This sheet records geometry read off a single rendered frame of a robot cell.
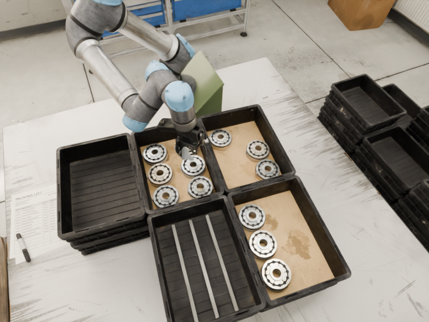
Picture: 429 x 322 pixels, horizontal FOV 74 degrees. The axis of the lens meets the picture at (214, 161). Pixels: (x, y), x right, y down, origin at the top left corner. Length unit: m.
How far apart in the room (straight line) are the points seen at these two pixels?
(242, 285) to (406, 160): 1.50
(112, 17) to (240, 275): 0.99
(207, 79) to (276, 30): 2.27
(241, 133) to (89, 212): 0.74
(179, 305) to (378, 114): 1.74
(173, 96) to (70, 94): 2.28
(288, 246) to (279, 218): 0.12
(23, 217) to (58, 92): 1.76
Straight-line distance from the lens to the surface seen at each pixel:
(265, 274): 1.07
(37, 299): 1.36
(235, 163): 1.27
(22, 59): 3.63
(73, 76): 3.19
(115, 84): 0.98
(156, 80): 0.87
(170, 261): 1.10
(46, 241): 1.42
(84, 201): 1.28
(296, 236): 1.17
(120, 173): 1.29
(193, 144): 0.96
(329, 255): 1.14
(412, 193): 1.95
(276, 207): 1.20
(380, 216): 1.50
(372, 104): 2.28
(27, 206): 1.53
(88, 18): 1.12
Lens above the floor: 1.89
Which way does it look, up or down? 57 degrees down
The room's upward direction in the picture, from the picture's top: 2 degrees clockwise
